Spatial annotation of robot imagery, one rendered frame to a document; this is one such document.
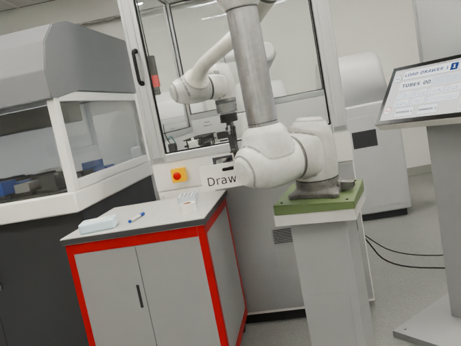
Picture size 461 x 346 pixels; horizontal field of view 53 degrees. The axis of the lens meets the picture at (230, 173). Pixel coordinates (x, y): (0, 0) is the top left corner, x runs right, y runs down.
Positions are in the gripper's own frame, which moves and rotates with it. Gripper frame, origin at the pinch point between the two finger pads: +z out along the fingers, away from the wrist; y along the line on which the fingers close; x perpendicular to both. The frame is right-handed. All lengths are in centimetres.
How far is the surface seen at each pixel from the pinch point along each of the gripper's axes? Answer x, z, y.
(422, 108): -80, -7, 7
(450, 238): -85, 52, 11
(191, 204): 20.5, 14.2, -13.0
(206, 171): 14.3, 3.1, 1.1
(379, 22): -135, -89, 374
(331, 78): -48, -27, 35
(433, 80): -87, -17, 12
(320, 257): -29, 35, -39
